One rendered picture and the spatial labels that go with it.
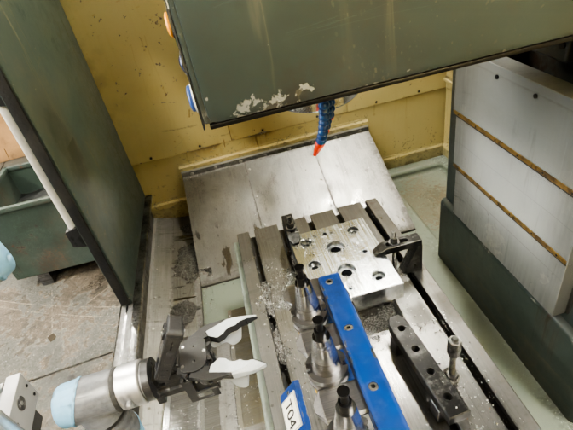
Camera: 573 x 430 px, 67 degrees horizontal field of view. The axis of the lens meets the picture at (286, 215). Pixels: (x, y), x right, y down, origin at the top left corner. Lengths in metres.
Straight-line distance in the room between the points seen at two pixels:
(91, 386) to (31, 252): 2.39
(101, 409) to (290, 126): 1.47
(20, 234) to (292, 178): 1.82
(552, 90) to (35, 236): 2.79
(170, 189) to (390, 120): 1.08
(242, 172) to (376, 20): 1.54
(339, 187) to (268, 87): 1.44
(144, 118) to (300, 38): 1.49
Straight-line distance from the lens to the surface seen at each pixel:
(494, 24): 0.58
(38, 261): 3.21
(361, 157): 2.01
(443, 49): 0.56
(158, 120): 1.93
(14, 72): 1.26
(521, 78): 1.05
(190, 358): 0.78
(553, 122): 1.00
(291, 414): 0.98
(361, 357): 0.69
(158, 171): 2.04
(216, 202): 1.92
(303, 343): 0.72
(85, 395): 0.83
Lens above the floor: 1.79
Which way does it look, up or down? 36 degrees down
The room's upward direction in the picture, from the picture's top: 12 degrees counter-clockwise
